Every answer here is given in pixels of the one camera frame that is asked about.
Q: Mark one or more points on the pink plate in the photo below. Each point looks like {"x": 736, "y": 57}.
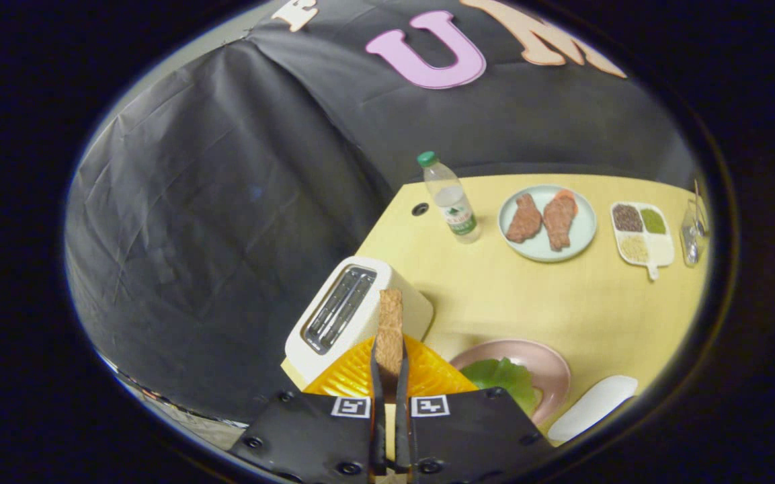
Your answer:
{"x": 548, "y": 370}

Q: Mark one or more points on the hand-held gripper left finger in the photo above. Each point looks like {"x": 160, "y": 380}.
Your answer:
{"x": 313, "y": 430}

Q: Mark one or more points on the toasted bread slice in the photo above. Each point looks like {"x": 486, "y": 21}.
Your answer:
{"x": 390, "y": 329}

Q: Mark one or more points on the pale beans heap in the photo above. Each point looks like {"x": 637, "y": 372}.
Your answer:
{"x": 634, "y": 249}

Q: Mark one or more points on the white plate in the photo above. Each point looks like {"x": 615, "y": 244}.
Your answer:
{"x": 595, "y": 403}

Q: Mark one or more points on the pale green plate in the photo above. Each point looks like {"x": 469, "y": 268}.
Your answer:
{"x": 585, "y": 228}

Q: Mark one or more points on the black table grommet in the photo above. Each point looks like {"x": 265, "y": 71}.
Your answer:
{"x": 420, "y": 209}

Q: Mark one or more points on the white toaster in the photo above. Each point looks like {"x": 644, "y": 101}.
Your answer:
{"x": 400, "y": 279}

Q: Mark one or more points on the green beans heap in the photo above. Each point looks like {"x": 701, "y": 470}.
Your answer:
{"x": 653, "y": 221}

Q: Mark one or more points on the clear bottle with green cap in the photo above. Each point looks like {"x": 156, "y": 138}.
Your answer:
{"x": 454, "y": 205}

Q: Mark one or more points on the brown meat patty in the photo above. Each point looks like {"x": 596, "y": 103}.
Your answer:
{"x": 559, "y": 218}
{"x": 525, "y": 220}

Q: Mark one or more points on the dark brown beans heap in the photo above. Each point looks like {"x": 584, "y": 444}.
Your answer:
{"x": 627, "y": 218}

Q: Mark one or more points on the green lettuce leaf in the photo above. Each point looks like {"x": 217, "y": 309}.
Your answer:
{"x": 501, "y": 380}

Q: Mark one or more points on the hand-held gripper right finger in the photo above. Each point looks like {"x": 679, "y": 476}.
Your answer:
{"x": 474, "y": 430}

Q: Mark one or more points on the white divided dish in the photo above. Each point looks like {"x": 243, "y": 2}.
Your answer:
{"x": 661, "y": 252}

